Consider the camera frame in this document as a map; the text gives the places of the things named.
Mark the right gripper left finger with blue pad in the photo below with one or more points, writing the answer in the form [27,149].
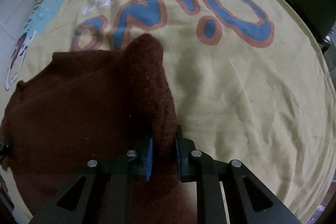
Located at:
[100,194]

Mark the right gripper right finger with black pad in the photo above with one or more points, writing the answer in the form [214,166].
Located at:
[227,192]

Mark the dark red knitted garment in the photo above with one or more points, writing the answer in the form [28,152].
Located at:
[96,105]

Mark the yellow cartoon print bedsheet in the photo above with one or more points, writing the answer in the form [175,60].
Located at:
[248,81]

